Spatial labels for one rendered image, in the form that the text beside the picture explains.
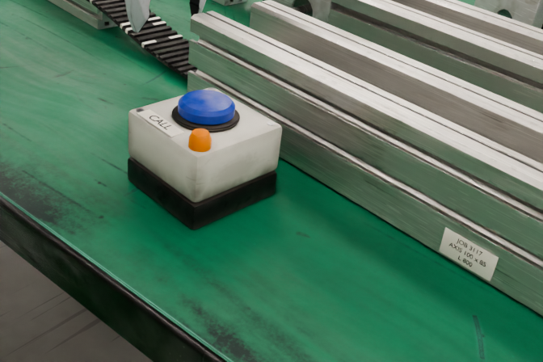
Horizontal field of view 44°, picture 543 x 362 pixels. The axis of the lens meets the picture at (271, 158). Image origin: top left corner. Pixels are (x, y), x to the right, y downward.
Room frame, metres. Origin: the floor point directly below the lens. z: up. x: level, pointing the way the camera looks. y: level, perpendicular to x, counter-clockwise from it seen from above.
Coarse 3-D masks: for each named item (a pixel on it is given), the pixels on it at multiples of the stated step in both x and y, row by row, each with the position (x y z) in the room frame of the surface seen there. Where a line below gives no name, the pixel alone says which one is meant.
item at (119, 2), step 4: (108, 0) 0.73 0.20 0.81; (112, 0) 0.73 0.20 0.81; (116, 0) 0.73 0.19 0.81; (120, 0) 0.73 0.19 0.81; (96, 4) 0.71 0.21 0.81; (100, 4) 0.71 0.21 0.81; (104, 4) 0.72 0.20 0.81; (108, 4) 0.72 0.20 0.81; (112, 4) 0.72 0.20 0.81; (116, 4) 0.72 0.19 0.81; (120, 4) 0.72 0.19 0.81; (124, 4) 0.73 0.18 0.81; (100, 8) 0.71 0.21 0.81; (104, 8) 0.71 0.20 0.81; (108, 8) 0.71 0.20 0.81; (112, 8) 0.71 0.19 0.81
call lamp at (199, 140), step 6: (192, 132) 0.38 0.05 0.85; (198, 132) 0.38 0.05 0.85; (204, 132) 0.38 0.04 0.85; (192, 138) 0.38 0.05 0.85; (198, 138) 0.38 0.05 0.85; (204, 138) 0.38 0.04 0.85; (210, 138) 0.38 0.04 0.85; (192, 144) 0.38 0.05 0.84; (198, 144) 0.38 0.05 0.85; (204, 144) 0.38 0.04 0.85; (210, 144) 0.38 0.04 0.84; (198, 150) 0.38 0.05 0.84; (204, 150) 0.38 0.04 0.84
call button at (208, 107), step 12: (192, 96) 0.43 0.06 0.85; (204, 96) 0.43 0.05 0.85; (216, 96) 0.43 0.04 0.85; (228, 96) 0.44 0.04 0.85; (180, 108) 0.41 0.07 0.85; (192, 108) 0.41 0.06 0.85; (204, 108) 0.41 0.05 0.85; (216, 108) 0.41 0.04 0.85; (228, 108) 0.42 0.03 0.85; (192, 120) 0.41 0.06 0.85; (204, 120) 0.41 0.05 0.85; (216, 120) 0.41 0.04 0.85; (228, 120) 0.41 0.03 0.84
